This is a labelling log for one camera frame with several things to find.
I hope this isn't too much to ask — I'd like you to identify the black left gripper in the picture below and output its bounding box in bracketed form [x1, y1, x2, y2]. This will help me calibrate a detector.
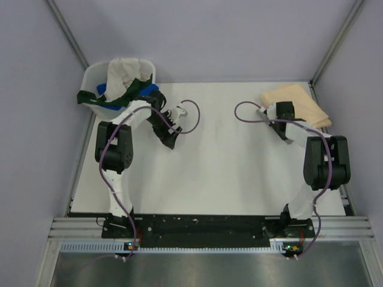
[145, 111, 181, 149]

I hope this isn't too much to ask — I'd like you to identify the cream yellow t shirt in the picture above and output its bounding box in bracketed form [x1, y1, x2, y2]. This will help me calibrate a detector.
[260, 84, 332, 129]

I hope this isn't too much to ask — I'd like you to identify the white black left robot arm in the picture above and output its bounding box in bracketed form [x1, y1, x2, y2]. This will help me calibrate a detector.
[95, 90, 188, 237]

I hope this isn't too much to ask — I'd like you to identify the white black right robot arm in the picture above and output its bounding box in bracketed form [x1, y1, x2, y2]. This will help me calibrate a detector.
[264, 102, 351, 237]

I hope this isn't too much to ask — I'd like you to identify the white crumpled t shirt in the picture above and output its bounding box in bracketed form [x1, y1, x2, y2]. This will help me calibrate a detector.
[104, 57, 151, 102]

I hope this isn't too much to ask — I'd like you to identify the blue t shirt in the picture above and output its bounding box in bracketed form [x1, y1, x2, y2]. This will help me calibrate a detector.
[97, 83, 159, 111]

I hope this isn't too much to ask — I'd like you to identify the dark green t shirt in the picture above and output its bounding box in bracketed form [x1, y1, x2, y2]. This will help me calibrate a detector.
[77, 76, 152, 110]

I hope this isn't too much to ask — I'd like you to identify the white laundry basket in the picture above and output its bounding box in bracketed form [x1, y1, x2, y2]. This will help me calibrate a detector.
[80, 59, 156, 120]

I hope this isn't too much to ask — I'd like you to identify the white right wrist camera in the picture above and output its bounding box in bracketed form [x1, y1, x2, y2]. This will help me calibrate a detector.
[259, 103, 277, 120]

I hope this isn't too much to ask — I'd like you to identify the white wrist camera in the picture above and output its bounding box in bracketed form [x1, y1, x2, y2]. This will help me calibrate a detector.
[168, 102, 188, 124]
[259, 103, 277, 120]

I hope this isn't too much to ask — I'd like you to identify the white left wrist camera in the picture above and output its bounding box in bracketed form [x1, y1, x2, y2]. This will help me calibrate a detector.
[168, 102, 188, 124]

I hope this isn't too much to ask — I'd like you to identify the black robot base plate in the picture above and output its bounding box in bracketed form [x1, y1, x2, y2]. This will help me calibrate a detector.
[102, 213, 315, 248]

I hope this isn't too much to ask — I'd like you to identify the right aluminium table edge rail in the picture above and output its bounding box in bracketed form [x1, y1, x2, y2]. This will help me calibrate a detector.
[308, 82, 355, 216]

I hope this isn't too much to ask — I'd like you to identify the white slotted cable duct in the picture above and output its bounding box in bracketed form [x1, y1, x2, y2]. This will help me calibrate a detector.
[60, 241, 300, 255]

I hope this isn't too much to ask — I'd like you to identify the right aluminium corner post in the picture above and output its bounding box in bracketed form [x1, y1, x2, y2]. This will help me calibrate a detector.
[309, 0, 367, 86]

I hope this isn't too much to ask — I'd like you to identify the aluminium corner post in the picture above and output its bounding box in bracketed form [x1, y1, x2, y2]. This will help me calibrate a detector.
[44, 0, 89, 70]
[309, 0, 367, 86]

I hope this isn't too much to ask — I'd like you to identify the left aluminium corner post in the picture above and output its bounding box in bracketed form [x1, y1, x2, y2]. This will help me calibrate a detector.
[44, 0, 89, 70]

